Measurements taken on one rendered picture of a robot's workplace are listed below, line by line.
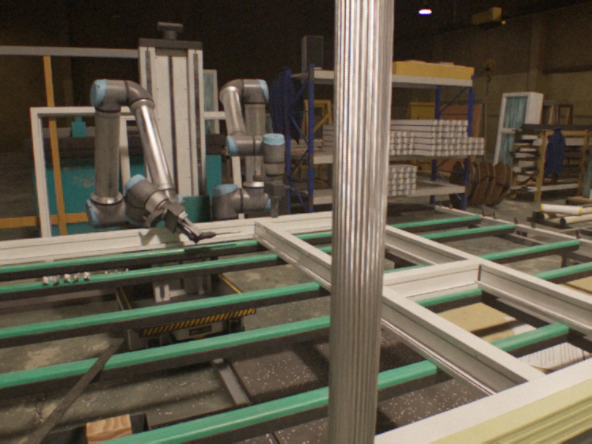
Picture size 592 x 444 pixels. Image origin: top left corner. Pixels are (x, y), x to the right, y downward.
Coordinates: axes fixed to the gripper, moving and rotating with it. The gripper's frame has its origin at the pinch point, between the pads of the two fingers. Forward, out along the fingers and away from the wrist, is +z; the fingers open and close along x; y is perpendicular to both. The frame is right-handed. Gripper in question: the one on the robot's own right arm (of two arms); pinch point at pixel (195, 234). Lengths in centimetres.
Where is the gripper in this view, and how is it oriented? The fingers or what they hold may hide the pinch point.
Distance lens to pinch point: 177.3
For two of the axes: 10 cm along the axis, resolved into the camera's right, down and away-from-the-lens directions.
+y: 5.6, -5.8, 6.0
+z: 7.8, 6.2, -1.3
